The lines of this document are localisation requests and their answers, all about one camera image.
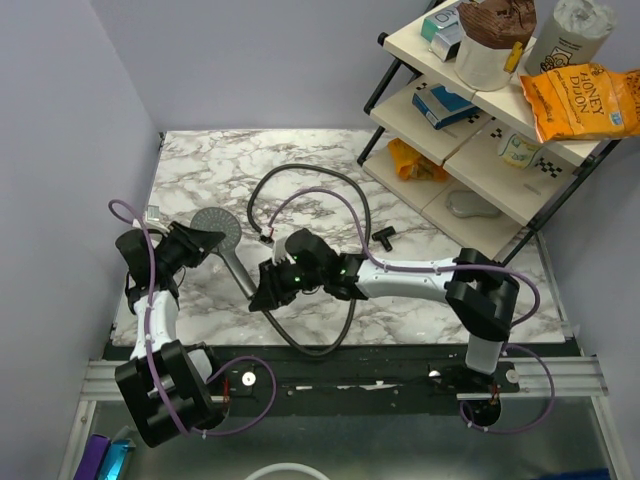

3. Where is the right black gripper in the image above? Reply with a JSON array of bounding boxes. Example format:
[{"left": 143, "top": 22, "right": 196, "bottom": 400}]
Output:
[{"left": 248, "top": 256, "right": 325, "bottom": 313}]

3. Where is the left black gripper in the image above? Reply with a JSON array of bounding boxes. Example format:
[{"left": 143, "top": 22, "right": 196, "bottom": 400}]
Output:
[{"left": 157, "top": 219, "right": 226, "bottom": 273}]

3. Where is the grey shower head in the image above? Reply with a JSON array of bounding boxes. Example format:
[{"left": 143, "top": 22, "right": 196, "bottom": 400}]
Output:
[{"left": 190, "top": 207, "right": 257, "bottom": 300}]

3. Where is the black metal shower hose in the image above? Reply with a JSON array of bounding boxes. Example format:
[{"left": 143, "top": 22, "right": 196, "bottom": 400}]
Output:
[{"left": 248, "top": 165, "right": 372, "bottom": 359}]

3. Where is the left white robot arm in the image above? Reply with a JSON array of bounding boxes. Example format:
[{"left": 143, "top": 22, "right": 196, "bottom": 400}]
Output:
[{"left": 115, "top": 222, "right": 225, "bottom": 448}]

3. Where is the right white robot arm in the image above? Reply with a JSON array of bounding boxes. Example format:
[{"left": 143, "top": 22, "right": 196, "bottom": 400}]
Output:
[{"left": 249, "top": 229, "right": 519, "bottom": 392}]

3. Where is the black T-shaped fitting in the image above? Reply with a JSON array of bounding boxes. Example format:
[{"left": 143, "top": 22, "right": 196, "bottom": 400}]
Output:
[{"left": 371, "top": 226, "right": 396, "bottom": 252}]

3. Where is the white round rim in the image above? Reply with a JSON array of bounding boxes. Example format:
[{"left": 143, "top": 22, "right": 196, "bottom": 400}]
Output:
[{"left": 245, "top": 462, "right": 329, "bottom": 480}]

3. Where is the orange snack bag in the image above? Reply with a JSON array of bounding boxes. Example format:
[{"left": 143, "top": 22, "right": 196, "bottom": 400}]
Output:
[{"left": 387, "top": 138, "right": 449, "bottom": 182}]

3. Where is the cream three-tier shelf rack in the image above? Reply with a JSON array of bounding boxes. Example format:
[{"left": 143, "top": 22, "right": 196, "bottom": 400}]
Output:
[{"left": 357, "top": 19, "right": 618, "bottom": 263}]

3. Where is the blue box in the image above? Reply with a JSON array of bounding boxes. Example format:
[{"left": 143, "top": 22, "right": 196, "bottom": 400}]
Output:
[{"left": 412, "top": 84, "right": 479, "bottom": 130}]

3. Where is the purple box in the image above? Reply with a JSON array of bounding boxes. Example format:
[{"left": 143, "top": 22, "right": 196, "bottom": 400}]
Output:
[{"left": 73, "top": 434, "right": 111, "bottom": 480}]

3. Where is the silver small box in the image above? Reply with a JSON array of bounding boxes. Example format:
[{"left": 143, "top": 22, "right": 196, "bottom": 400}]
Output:
[{"left": 430, "top": 24, "right": 462, "bottom": 62}]

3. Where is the teal small box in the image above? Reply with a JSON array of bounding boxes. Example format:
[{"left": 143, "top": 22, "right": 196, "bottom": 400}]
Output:
[{"left": 421, "top": 1, "right": 460, "bottom": 42}]

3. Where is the yellow clip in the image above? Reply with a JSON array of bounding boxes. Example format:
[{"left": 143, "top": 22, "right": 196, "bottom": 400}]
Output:
[{"left": 504, "top": 41, "right": 524, "bottom": 74}]

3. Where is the white cup brown lid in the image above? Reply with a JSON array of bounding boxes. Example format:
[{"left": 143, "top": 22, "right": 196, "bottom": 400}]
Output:
[{"left": 454, "top": 0, "right": 537, "bottom": 91}]

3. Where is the orange honey dijon bag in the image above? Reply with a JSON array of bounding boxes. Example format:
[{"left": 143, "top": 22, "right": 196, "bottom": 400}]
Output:
[{"left": 520, "top": 63, "right": 639, "bottom": 143}]

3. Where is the grey cylindrical canister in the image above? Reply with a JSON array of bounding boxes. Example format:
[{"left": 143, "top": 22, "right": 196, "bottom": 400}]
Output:
[{"left": 524, "top": 0, "right": 617, "bottom": 75}]

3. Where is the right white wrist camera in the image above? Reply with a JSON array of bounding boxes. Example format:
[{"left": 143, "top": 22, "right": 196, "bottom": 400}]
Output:
[{"left": 271, "top": 237, "right": 295, "bottom": 265}]

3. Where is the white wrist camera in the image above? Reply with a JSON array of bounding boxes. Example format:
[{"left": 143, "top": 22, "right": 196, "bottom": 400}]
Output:
[
  {"left": 143, "top": 205, "right": 165, "bottom": 230},
  {"left": 271, "top": 237, "right": 295, "bottom": 265}
]

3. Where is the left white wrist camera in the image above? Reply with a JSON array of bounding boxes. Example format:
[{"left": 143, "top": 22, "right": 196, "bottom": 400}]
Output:
[{"left": 143, "top": 205, "right": 165, "bottom": 230}]

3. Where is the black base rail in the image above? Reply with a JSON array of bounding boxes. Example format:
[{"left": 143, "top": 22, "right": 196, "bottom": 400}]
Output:
[{"left": 208, "top": 345, "right": 519, "bottom": 417}]

